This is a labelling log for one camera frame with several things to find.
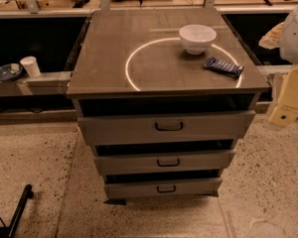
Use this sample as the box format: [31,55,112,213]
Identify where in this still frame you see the grey drawer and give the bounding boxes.
[94,150,235,176]
[78,111,255,145]
[104,178,223,199]

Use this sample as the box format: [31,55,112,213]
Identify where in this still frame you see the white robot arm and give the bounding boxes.
[259,5,298,128]

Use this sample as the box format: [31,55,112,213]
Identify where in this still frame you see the grey top drawer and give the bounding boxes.
[78,111,255,145]

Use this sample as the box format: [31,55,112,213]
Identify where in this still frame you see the grey bottom drawer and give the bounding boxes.
[104,178,223,199]

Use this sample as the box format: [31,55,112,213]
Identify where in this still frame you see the grey drawer cabinet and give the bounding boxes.
[66,7,272,206]

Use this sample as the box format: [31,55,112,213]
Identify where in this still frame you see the blue snack packet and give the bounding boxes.
[204,57,243,78]

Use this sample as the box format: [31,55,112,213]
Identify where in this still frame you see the white ceramic bowl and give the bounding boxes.
[179,25,217,55]

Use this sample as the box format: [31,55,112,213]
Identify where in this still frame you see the metal shelf ledge left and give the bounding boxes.
[0,71,73,97]

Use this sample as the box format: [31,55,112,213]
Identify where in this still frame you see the white paper cup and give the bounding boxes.
[20,57,41,77]

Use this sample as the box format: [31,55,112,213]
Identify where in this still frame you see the black stand leg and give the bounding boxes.
[0,184,34,238]

